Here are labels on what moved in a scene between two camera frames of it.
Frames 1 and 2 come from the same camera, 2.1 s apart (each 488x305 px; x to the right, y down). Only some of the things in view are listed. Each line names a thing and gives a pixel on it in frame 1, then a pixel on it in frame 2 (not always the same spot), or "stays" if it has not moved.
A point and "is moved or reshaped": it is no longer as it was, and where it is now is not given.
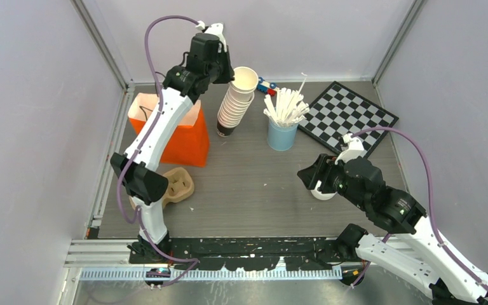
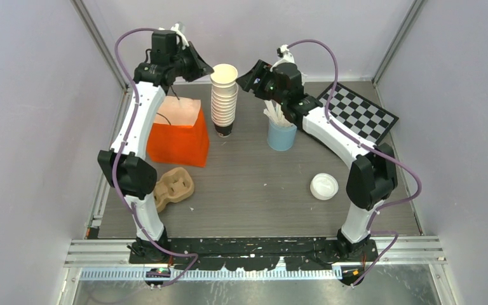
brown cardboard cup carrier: (180, 187) stays
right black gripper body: (332, 179) → (265, 88)
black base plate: (263, 253) stays
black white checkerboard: (340, 112) stays
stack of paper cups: (237, 100) is moved or reshaped
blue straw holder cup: (281, 138) stays
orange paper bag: (189, 143) stays
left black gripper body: (220, 72) → (187, 64)
